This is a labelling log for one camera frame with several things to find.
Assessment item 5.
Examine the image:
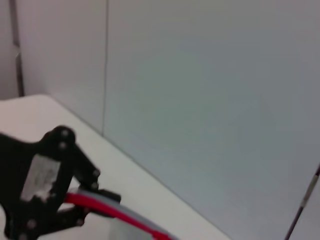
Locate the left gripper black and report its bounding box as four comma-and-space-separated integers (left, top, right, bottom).
0, 125, 123, 240

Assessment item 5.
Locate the red-edged transparent document bag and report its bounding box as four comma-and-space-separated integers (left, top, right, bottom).
65, 188, 182, 240

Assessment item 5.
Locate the thin dark rod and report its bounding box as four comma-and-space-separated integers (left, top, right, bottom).
284, 162, 320, 240

